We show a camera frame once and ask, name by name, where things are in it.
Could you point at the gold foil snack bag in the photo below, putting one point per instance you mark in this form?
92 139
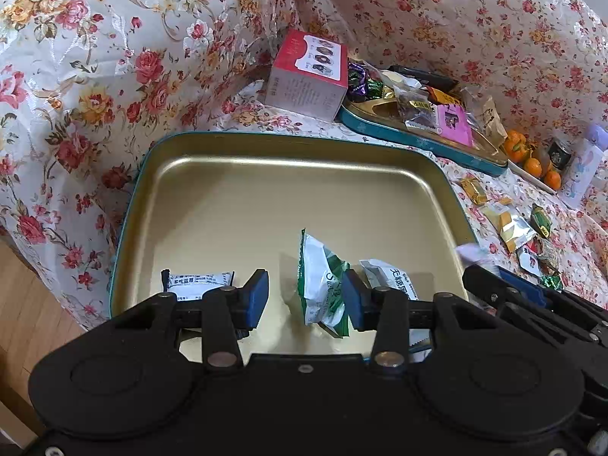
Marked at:
487 118

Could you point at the white packet green lettering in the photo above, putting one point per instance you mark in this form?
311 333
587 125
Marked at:
389 273

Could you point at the white purple rabbit bottle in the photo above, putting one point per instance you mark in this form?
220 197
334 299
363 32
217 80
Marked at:
584 171

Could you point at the white black snack packet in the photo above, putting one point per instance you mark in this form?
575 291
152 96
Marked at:
199 281

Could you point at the black flat object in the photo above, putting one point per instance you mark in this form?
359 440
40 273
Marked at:
422 76

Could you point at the pile of assorted small wrappers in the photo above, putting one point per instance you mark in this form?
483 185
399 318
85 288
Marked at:
515 232

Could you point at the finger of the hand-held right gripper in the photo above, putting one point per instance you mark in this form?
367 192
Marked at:
532 318
482 282

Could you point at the deep teal gold tin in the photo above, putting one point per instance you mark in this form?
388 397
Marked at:
261 190

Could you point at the pink snack packet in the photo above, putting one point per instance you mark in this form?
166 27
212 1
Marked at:
453 126

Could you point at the shallow teal gold tin lid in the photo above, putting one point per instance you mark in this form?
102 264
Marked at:
403 135

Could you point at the white fruit plate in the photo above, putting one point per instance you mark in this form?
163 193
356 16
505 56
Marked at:
534 181

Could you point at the floral cloth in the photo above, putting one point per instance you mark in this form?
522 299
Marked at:
95 57

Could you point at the pink white snack box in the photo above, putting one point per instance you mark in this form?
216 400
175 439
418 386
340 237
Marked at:
304 95

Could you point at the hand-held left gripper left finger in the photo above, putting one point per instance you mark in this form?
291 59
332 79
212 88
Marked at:
256 299

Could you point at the orange snack packet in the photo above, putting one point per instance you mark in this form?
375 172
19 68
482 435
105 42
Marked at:
444 96

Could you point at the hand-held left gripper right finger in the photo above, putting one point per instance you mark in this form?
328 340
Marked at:
354 301

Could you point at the green wrapped candy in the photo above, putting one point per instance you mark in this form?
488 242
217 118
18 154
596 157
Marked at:
374 88

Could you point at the pale purple snack packet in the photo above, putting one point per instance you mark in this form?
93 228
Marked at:
470 251

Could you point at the green white snack packet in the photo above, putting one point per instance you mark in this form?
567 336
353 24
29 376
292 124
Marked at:
318 270

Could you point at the dark coffee bottle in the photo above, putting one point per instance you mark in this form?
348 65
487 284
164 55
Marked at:
560 154

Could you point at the plate of oranges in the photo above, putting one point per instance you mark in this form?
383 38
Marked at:
515 145

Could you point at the brown kiwi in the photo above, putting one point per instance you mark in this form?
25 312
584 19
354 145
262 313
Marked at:
541 153

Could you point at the clear packet of dark plums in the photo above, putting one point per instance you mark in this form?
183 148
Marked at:
420 111

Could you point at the white round jelly cup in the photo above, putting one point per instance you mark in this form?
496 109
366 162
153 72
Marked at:
412 84
394 78

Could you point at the purple wrapped candy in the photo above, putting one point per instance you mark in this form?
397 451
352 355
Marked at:
357 71
360 89

